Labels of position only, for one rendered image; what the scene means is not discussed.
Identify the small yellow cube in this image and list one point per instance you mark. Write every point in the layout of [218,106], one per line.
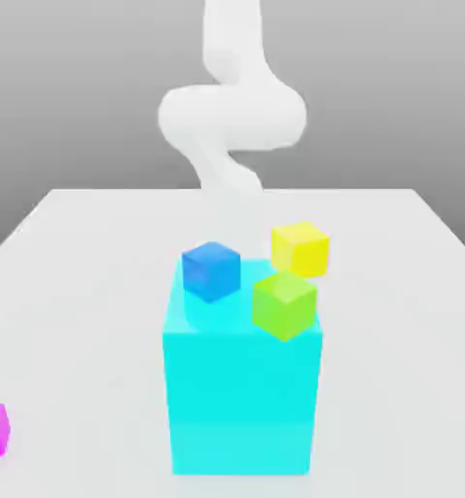
[302,249]

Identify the small green cube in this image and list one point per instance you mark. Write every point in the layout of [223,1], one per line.
[285,307]

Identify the small blue cube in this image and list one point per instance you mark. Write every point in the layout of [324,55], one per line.
[211,272]

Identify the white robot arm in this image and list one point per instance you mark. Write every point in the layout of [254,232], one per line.
[232,113]

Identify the large cyan box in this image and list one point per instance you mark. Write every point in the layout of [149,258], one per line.
[240,389]

